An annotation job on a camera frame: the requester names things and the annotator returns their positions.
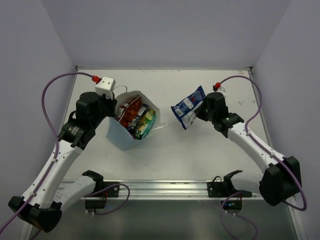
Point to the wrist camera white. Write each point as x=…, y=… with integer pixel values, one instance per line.
x=217, y=87
x=106, y=87

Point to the blue white snack bag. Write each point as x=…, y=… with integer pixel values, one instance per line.
x=184, y=111

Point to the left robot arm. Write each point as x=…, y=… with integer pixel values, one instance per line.
x=41, y=205

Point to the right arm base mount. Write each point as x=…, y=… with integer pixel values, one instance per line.
x=223, y=188

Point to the aluminium front rail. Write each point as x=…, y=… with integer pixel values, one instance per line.
x=168, y=190

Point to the dark blue snack bar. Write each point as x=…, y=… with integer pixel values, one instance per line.
x=137, y=118

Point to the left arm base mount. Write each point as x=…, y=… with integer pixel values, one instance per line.
x=100, y=190

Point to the red snack mix bag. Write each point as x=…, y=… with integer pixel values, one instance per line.
x=128, y=111

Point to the light blue paper bag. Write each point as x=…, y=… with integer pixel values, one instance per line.
x=118, y=135

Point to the yellow green Fox's candy bag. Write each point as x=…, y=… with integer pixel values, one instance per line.
x=149, y=114

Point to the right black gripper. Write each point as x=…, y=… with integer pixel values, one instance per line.
x=199, y=110

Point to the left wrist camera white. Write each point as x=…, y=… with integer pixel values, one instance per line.
x=106, y=87

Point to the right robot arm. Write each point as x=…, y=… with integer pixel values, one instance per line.
x=281, y=176

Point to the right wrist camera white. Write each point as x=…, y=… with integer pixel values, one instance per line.
x=217, y=87

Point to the green mint candy bag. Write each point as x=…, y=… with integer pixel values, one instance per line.
x=143, y=127

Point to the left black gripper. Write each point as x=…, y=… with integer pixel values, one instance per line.
x=110, y=106

